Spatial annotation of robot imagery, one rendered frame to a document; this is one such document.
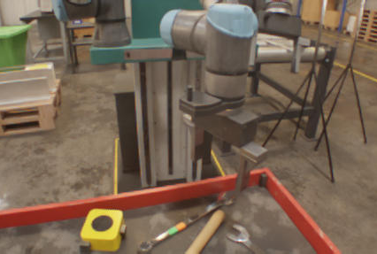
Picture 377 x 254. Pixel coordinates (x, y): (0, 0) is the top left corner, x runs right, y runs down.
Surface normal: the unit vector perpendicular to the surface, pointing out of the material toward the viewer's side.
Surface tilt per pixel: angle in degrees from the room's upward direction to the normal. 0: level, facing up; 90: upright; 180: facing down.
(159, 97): 90
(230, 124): 90
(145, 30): 90
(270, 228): 0
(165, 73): 90
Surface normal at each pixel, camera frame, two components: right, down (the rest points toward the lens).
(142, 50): 0.21, 0.47
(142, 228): 0.02, -0.88
